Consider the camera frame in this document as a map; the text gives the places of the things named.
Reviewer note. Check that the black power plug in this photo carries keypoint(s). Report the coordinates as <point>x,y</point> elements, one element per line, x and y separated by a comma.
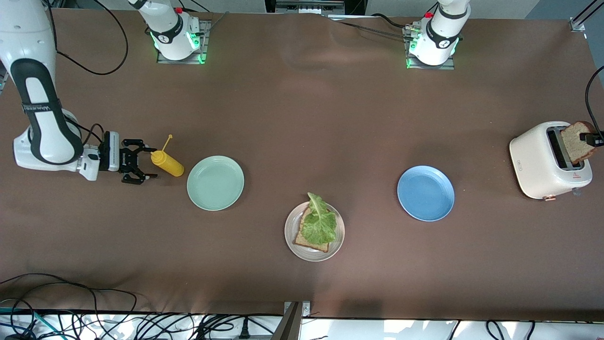
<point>244,329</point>

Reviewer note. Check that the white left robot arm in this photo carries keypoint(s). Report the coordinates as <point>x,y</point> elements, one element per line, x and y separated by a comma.
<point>441,33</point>

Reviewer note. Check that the brown bread slice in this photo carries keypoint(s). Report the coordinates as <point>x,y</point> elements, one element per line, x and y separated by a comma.
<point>573,141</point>
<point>302,238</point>

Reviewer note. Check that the white toaster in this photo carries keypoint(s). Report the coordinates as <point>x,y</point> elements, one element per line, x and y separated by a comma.
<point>533,165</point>

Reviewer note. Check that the blue plate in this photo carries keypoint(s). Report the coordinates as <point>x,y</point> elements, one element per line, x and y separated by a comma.
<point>425,193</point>

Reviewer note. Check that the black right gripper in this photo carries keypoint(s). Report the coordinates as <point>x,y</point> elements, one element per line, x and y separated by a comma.
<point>126,158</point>

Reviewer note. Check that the yellow squeeze bottle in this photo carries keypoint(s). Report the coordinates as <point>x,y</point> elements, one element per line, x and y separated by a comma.
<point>167,164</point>

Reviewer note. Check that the aluminium profile post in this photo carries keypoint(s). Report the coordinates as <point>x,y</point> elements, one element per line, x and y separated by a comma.
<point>290,326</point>

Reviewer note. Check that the mint green plate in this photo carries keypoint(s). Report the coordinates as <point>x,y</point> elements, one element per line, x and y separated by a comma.
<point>215,183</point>

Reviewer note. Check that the beige plate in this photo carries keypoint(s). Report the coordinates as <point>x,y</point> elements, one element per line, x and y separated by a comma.
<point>337,245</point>

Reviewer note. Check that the green lettuce leaf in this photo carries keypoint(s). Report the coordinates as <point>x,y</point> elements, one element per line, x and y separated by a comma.
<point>321,224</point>

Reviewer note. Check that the metal corner bracket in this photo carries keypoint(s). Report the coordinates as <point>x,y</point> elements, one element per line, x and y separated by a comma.
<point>576,26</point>

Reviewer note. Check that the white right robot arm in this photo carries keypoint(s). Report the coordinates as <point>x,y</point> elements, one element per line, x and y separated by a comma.
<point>23,28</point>

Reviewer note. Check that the black metal rack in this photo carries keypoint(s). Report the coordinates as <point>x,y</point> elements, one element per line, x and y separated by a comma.
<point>306,5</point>

